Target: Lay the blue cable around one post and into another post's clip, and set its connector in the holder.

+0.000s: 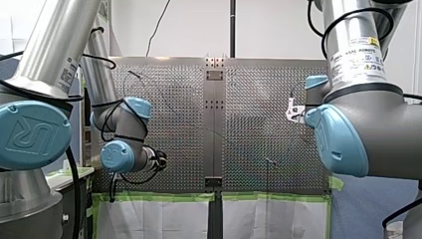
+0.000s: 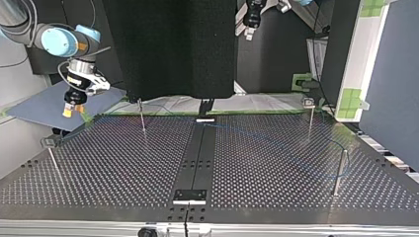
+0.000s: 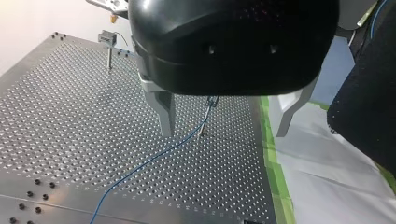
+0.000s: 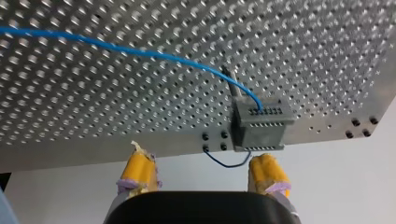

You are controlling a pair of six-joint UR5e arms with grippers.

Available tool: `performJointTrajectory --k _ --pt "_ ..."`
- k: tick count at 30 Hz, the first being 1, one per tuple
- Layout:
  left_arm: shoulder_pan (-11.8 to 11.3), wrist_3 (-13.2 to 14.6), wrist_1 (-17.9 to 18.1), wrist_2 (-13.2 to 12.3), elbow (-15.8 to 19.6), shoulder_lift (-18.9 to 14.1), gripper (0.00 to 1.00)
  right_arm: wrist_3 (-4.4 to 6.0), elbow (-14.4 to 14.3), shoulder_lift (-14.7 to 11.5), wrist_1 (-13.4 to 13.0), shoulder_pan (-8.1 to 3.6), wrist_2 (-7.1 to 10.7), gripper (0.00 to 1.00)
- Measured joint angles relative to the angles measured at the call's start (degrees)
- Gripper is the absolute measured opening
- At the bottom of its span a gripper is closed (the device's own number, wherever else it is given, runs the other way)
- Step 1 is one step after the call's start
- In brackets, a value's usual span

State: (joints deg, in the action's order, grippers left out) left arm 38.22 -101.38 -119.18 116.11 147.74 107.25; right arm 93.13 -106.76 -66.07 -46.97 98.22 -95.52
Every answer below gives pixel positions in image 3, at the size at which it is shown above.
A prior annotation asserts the blue cable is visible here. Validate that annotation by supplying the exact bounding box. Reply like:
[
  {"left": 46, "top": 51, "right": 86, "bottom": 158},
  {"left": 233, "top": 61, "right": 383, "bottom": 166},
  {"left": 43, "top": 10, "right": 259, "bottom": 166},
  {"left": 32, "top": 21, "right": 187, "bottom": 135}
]
[{"left": 89, "top": 95, "right": 219, "bottom": 224}]

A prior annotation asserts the black panel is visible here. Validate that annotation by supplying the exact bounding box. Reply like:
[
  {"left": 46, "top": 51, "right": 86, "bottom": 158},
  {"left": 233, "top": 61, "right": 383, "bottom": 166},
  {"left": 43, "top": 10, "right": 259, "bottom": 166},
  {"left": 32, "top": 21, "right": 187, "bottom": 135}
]
[{"left": 326, "top": 0, "right": 396, "bottom": 177}]

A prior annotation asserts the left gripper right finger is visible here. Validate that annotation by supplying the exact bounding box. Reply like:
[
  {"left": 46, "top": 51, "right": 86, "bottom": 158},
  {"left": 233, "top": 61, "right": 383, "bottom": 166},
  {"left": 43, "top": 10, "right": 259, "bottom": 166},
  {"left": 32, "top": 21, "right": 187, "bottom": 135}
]
[{"left": 276, "top": 74, "right": 321, "bottom": 138}]

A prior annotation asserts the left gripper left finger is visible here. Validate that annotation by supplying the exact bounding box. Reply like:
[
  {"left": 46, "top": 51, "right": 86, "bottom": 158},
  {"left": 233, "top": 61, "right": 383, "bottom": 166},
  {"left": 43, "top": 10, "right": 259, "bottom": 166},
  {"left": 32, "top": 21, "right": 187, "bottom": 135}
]
[{"left": 135, "top": 55, "right": 177, "bottom": 138}]

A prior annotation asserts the thin blue wire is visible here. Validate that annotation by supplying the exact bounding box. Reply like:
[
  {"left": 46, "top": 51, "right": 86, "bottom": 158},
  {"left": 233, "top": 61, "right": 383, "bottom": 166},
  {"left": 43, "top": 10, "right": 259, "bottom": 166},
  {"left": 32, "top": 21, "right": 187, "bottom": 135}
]
[{"left": 369, "top": 0, "right": 390, "bottom": 40}]

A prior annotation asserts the metal post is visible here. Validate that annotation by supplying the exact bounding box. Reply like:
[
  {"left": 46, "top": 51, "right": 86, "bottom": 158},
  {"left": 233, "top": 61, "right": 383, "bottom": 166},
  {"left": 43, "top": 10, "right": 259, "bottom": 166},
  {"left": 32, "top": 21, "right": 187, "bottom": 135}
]
[{"left": 197, "top": 95, "right": 219, "bottom": 138}]

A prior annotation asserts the connector holder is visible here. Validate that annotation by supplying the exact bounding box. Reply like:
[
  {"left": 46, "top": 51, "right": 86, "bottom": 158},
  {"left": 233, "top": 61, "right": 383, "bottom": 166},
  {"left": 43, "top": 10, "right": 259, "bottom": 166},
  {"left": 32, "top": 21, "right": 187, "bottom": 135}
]
[{"left": 97, "top": 29, "right": 129, "bottom": 71}]

